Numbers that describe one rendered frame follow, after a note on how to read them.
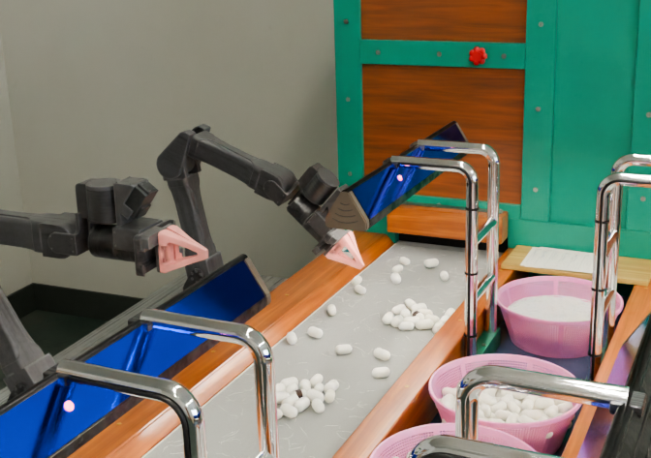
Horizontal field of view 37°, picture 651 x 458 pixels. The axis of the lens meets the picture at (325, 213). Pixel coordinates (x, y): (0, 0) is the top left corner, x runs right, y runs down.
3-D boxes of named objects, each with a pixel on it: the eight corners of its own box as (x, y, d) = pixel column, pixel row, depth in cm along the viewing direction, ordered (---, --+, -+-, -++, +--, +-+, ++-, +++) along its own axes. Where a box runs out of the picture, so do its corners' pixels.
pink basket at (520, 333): (532, 374, 193) (534, 330, 191) (474, 324, 218) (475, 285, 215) (646, 353, 201) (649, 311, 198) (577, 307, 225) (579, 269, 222)
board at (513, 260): (501, 268, 226) (501, 263, 225) (516, 249, 239) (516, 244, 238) (647, 287, 212) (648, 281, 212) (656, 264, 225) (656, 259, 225)
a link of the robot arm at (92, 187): (135, 176, 156) (75, 170, 161) (104, 190, 149) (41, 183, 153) (140, 244, 159) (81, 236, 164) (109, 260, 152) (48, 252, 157)
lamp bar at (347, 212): (325, 228, 170) (323, 188, 168) (437, 150, 224) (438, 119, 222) (366, 232, 167) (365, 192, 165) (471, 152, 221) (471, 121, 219)
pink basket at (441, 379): (431, 474, 160) (431, 424, 157) (425, 398, 185) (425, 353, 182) (595, 476, 158) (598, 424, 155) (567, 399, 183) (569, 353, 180)
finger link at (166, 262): (221, 224, 152) (170, 218, 156) (198, 237, 146) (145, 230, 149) (223, 264, 154) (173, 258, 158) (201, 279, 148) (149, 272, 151)
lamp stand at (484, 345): (384, 369, 198) (380, 157, 185) (417, 331, 215) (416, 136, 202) (473, 384, 190) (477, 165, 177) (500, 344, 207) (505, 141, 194)
